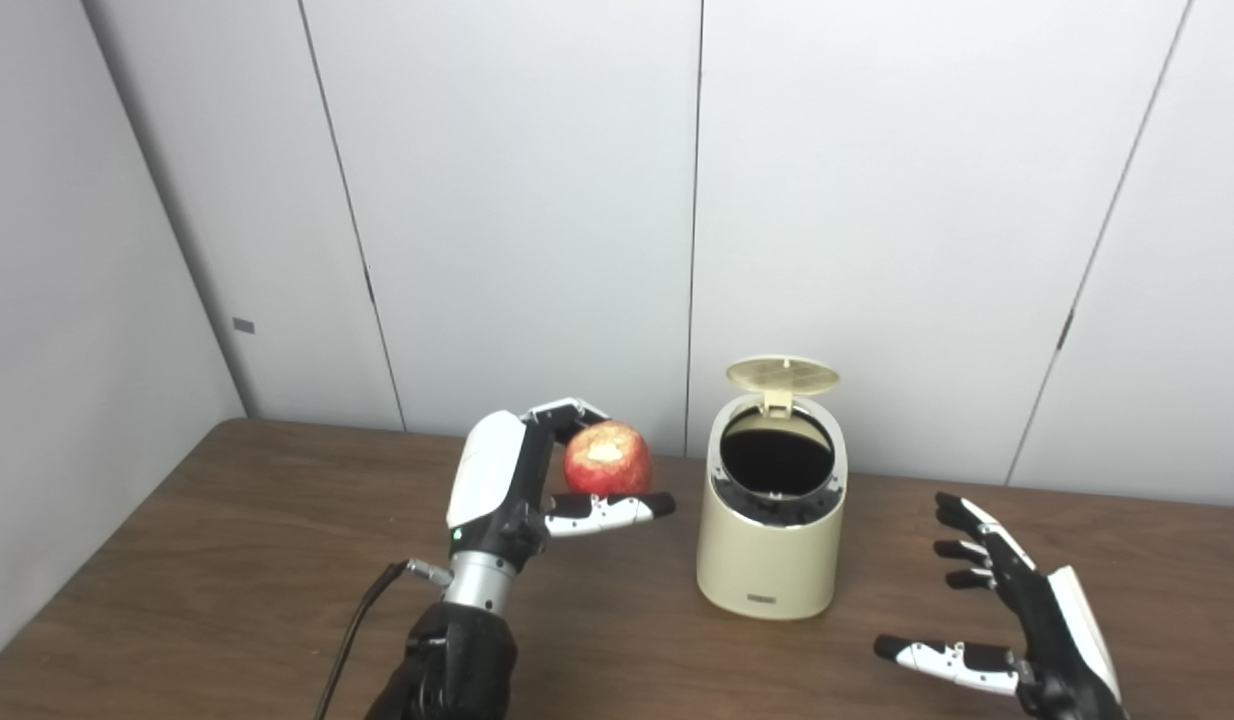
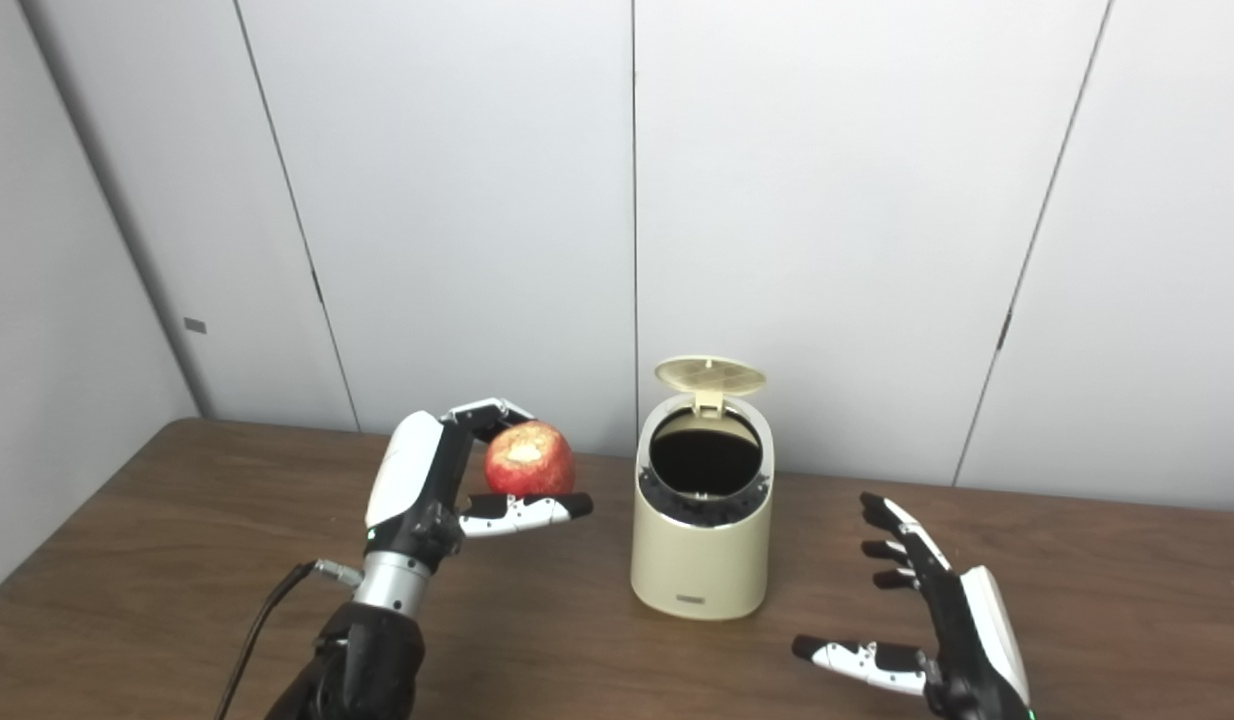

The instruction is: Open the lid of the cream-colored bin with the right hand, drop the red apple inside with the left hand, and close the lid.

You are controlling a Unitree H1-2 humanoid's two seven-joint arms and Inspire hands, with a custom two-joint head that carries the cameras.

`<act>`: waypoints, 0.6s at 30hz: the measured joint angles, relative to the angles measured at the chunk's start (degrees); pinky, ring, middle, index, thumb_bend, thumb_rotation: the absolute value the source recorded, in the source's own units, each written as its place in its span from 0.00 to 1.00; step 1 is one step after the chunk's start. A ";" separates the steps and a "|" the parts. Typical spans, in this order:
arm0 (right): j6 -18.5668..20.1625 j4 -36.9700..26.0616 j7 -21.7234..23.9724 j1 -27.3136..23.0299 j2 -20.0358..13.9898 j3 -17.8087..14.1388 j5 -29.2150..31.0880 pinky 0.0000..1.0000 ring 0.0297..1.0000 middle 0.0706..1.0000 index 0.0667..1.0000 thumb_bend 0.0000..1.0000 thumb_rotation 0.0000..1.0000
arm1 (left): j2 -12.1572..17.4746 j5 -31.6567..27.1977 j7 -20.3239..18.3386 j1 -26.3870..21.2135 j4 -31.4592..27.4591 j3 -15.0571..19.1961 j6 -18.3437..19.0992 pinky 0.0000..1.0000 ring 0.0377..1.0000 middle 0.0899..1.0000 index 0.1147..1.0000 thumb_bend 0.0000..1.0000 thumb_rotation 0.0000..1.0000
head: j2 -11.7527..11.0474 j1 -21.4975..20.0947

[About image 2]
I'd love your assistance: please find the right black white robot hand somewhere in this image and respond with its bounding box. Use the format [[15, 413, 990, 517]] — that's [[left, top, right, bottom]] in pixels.
[[792, 492, 1034, 720]]

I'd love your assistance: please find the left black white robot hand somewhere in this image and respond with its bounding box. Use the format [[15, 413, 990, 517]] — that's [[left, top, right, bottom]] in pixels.
[[365, 398, 594, 571]]

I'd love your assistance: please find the red apple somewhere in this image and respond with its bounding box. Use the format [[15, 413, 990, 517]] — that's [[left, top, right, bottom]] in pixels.
[[484, 421, 577, 498]]

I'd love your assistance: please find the cream-colored bin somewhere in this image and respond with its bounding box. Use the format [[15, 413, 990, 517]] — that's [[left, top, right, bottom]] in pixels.
[[631, 356, 775, 621]]

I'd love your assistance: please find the cream round bin lid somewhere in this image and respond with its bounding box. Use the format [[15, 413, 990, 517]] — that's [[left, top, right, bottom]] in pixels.
[[654, 356, 767, 416]]

